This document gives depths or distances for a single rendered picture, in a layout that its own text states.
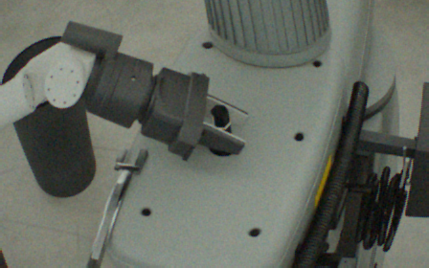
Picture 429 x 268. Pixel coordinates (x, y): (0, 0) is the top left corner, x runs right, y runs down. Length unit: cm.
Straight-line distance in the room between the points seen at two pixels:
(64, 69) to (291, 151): 33
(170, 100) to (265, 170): 15
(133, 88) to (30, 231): 264
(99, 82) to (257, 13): 26
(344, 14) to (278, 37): 39
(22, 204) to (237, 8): 271
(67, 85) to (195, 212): 24
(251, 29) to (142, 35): 323
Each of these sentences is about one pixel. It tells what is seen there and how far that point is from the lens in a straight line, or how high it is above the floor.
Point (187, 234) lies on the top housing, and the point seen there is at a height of 189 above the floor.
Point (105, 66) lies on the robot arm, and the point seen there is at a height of 205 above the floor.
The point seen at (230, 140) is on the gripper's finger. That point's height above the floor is 193.
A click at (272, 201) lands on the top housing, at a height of 189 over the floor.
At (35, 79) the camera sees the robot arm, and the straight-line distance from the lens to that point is 119.
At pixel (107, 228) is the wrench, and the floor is 190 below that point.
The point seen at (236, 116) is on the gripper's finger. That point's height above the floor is 192.
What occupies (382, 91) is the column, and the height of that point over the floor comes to 156.
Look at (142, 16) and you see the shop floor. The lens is 462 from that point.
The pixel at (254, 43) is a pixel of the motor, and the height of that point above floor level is 194.
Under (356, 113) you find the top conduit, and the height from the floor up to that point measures 180.
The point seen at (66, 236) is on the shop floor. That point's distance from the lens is 362.
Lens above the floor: 275
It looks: 45 degrees down
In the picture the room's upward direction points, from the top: 9 degrees counter-clockwise
